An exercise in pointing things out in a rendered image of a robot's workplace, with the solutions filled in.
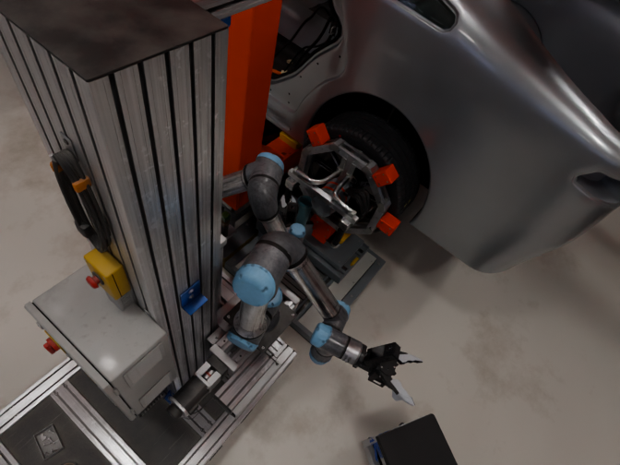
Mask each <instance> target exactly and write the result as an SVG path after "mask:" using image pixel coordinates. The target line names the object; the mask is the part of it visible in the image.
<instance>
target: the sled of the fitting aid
mask: <svg viewBox="0 0 620 465"><path fill-rule="evenodd" d="M303 244H304V246H305V248H306V249H307V251H308V258H309V259H310V261H311V262H312V263H313V264H314V265H315V266H316V267H318V268H319V269H320V270H322V271H323V272H324V273H325V274H327V275H328V276H329V277H330V278H331V279H333V280H334V281H335V282H337V283H338V284H339V283H340V281H341V280H342V279H343V278H344V277H345V276H346V275H347V274H348V273H349V271H350V270H351V269H352V268H353V267H354V266H355V265H356V263H357V262H358V261H359V260H360V259H361V258H362V257H363V256H364V254H365V253H366V252H367V250H368V249H369V246H368V245H367V244H365V243H363V245H362V246H361V247H360V248H359V249H358V250H357V251H356V252H355V253H354V254H353V255H352V257H351V258H350V259H349V260H348V261H347V262H346V263H345V264H344V265H343V266H342V267H341V269H340V270H337V269H336V268H334V267H333V266H332V265H331V264H329V263H328V262H327V261H326V260H325V259H324V258H323V257H322V256H320V255H319V254H318V253H316V252H315V251H314V250H313V249H311V248H310V247H309V246H308V245H306V244H305V243H304V242H303Z"/></svg>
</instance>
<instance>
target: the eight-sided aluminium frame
mask: <svg viewBox="0 0 620 465"><path fill-rule="evenodd" d="M330 151H335V152H337V153H338V154H339V155H340V156H341V157H344V158H345V159H347V161H349V162H350V163H353V164H354V165H355V166H356V167H357V168H359V169H360V170H361V171H363V172H364V173H365V175H366V177H367V180H368V182H369V185H370V187H371V189H372V192H373V195H374V197H375V200H376V204H377V209H376V212H375V214H374V215H373V217H372V219H371V220H370V221H369V222H357V223H356V224H355V225H354V224H353V225H352V226H351V227H350V228H349V229H348V230H347V231H346V232H345V233H352V234H366V235H367V234H372V232H373V231H374V230H375V229H376V228H377V227H376V225H377V224H378V222H379V220H380V219H381V218H382V217H383V216H384V214H385V213H386V212H387V210H388V208H389V207H390V205H391V201H390V197H389V196H388V191H387V189H386V187H385V186H384V185H383V186H380V187H377V185H376V182H375V180H374V178H373V177H372V175H373V174H374V173H375V172H376V171H377V170H378V169H379V167H378V166H377V163H376V162H374V161H373V160H371V159H369V158H368V157H367V156H365V155H364V154H362V152H361V151H359V150H358V149H356V148H354V147H353V146H352V145H350V144H349V143H347V142H346V140H343V139H342V138H336V139H331V140H328V141H327V142H326V143H324V144H323V145H320V146H315V147H313V146H312V144H309V145H308V146H306V147H305V148H303V150H302V152H301V153H302V154H301V158H300V161H299V165H298V169H300V170H301V171H302V172H304V173H305V174H308V171H309V167H310V164H311V160H312V158H313V155H314V154H318V153H324V152H330ZM299 186H300V188H301V191H302V193H303V195H305V196H310V197H314V196H315V195H314V194H313V193H311V192H310V191H309V190H308V189H306V188H305V187H304V186H302V185H299ZM311 211H312V212H313V213H314V214H316V215H317V216H318V217H319V218H320V219H322V220H323V221H324V222H326V223H327V224H328V225H330V226H331V227H332V228H333V229H335V230H336V231H337V230H338V228H339V227H338V224H339V222H340V220H341V218H339V217H338V216H337V215H335V214H334V213H332V214H331V215H330V216H328V217H323V216H320V215H319V214H317V213H316V212H315V210H314V209H313V207H312V209H311Z"/></svg>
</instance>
